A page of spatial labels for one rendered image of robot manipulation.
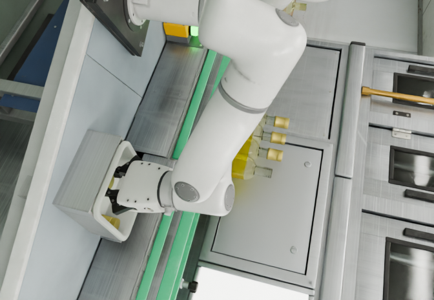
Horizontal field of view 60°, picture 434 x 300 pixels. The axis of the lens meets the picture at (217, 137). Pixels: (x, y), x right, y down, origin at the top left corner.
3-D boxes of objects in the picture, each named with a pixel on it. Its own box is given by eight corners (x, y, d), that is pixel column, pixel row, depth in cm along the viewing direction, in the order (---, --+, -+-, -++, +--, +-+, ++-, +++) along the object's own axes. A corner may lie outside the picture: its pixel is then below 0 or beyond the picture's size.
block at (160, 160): (147, 179, 104) (171, 184, 103) (139, 164, 96) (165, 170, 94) (151, 167, 106) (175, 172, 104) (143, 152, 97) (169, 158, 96)
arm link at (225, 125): (231, 64, 61) (189, 150, 74) (199, 101, 51) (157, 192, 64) (277, 92, 60) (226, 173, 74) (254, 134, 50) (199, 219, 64)
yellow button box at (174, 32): (165, 41, 115) (188, 44, 114) (161, 22, 109) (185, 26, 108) (172, 24, 119) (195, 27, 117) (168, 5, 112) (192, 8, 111)
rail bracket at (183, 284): (152, 285, 107) (197, 298, 104) (146, 282, 101) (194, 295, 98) (156, 271, 108) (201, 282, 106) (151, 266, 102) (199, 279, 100)
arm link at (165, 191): (181, 222, 75) (168, 220, 77) (193, 182, 79) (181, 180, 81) (165, 208, 69) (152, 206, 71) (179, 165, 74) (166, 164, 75)
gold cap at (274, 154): (266, 161, 113) (280, 163, 112) (267, 156, 110) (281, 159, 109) (268, 150, 114) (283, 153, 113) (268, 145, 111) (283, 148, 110)
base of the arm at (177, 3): (115, 12, 77) (189, 23, 75) (125, -51, 76) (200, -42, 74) (142, 30, 92) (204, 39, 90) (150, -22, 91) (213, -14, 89)
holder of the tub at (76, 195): (99, 238, 97) (127, 246, 95) (51, 203, 73) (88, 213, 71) (123, 178, 105) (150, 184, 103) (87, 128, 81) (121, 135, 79)
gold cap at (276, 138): (269, 144, 116) (283, 147, 115) (270, 139, 112) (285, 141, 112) (272, 134, 117) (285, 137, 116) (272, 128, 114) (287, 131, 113)
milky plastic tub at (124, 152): (93, 235, 92) (126, 244, 90) (52, 205, 72) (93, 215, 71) (119, 171, 100) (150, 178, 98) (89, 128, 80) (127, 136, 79)
